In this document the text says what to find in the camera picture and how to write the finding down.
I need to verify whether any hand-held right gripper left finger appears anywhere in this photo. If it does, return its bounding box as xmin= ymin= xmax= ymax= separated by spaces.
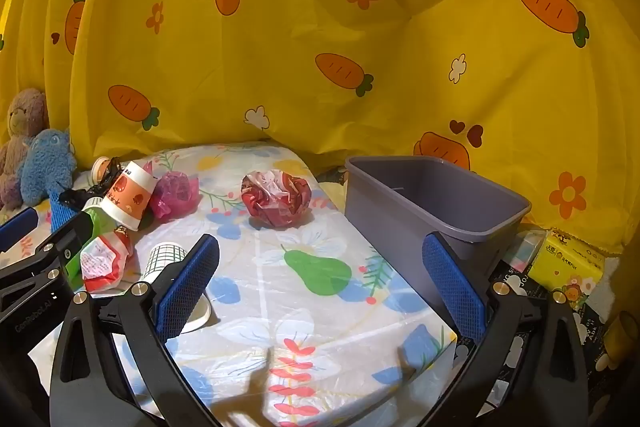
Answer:
xmin=48 ymin=233 xmax=223 ymax=427

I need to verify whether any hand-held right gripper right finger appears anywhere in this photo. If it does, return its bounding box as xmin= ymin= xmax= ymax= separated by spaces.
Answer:
xmin=421 ymin=231 xmax=588 ymax=427

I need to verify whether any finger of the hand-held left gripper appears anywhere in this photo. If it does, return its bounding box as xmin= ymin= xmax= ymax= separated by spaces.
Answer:
xmin=0 ymin=209 xmax=40 ymax=253
xmin=0 ymin=189 xmax=97 ymax=348

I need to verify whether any black plastic bag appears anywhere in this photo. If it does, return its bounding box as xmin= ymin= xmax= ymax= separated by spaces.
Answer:
xmin=59 ymin=157 xmax=123 ymax=212

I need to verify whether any grid print paper cup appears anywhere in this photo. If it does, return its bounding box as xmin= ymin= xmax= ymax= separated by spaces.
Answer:
xmin=140 ymin=242 xmax=213 ymax=334

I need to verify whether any green plastic packet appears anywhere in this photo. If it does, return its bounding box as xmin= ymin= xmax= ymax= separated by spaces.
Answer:
xmin=65 ymin=199 xmax=118 ymax=293

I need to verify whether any red and white wrapper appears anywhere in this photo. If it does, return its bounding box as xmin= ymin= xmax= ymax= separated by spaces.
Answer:
xmin=80 ymin=229 xmax=135 ymax=294

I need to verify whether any orange print paper cup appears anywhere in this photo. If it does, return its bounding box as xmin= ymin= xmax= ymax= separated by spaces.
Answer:
xmin=100 ymin=160 xmax=157 ymax=232

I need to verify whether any large pink plastic bag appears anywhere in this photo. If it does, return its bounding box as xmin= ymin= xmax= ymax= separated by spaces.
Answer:
xmin=149 ymin=172 xmax=201 ymax=222

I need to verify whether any grey plastic bin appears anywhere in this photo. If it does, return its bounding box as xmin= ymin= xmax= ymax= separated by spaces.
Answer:
xmin=344 ymin=155 xmax=532 ymax=308

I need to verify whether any blue plush toy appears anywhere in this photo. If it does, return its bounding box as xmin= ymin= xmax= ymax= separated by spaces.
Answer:
xmin=20 ymin=128 xmax=77 ymax=206

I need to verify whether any pastel tissue pack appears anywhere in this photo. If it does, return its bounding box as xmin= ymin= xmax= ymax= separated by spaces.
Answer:
xmin=505 ymin=229 xmax=546 ymax=275

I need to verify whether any floral plastic tablecloth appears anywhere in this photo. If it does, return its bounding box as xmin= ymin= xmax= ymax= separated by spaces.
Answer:
xmin=0 ymin=143 xmax=461 ymax=427

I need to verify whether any yellow tissue pack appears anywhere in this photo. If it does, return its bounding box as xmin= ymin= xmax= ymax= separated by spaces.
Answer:
xmin=527 ymin=229 xmax=607 ymax=295

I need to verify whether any white fluffy cloth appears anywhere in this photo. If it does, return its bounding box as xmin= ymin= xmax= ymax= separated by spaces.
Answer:
xmin=595 ymin=252 xmax=633 ymax=308

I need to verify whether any yellow cup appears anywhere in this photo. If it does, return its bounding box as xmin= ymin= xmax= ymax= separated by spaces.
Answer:
xmin=602 ymin=309 xmax=640 ymax=358

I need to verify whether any yellow carrot print curtain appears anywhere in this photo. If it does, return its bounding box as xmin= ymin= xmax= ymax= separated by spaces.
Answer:
xmin=0 ymin=0 xmax=640 ymax=258

